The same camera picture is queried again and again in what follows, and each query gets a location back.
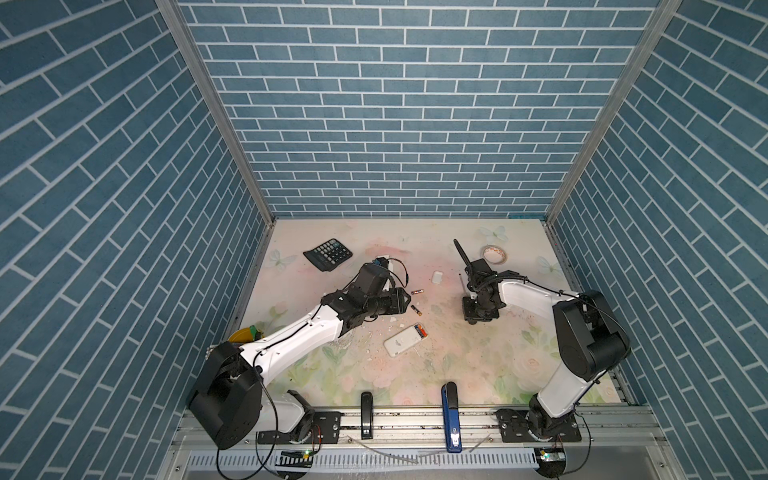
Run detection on aluminium corner post left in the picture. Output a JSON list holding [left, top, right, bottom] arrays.
[[156, 0, 275, 228]]

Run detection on aluminium corner post right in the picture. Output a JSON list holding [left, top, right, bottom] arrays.
[[544, 0, 682, 228]]

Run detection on orange handled screwdriver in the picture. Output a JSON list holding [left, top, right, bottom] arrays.
[[458, 273, 469, 295]]

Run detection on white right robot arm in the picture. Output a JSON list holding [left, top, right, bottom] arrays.
[[453, 240, 631, 429]]

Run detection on aluminium corner post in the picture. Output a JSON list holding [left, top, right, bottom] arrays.
[[156, 0, 275, 228], [544, 0, 682, 228]]

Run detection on white air conditioner remote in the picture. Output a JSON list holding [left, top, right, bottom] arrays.
[[383, 323, 428, 358]]

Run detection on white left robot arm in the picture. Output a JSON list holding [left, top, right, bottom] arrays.
[[188, 257, 411, 450]]

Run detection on tape roll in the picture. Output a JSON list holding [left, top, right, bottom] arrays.
[[481, 245, 508, 265]]

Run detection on blue stapler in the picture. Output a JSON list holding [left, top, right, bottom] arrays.
[[441, 381, 463, 453]]

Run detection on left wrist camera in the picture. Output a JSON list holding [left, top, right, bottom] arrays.
[[372, 257, 394, 274]]

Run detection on black desktop calculator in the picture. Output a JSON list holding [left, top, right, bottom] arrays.
[[303, 238, 353, 272]]

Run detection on yellow pen cup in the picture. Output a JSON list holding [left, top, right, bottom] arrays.
[[228, 325, 264, 344]]

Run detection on black stapler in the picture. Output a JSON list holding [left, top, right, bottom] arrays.
[[360, 391, 374, 440]]

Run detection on aluminium front rail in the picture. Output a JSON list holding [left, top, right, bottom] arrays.
[[158, 405, 684, 479]]

